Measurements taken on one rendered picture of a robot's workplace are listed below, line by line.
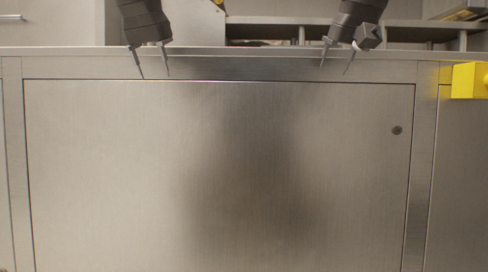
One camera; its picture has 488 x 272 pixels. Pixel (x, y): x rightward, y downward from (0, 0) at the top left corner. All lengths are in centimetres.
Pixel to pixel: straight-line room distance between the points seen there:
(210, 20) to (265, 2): 410
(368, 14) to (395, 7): 507
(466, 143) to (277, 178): 43
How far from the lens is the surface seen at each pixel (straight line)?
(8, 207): 84
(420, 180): 69
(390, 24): 96
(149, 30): 48
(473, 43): 115
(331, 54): 58
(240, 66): 55
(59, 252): 80
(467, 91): 67
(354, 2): 47
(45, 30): 98
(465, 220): 79
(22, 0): 105
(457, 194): 75
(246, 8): 489
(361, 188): 63
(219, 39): 83
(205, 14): 86
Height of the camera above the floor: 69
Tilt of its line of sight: 4 degrees down
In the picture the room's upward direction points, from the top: 1 degrees clockwise
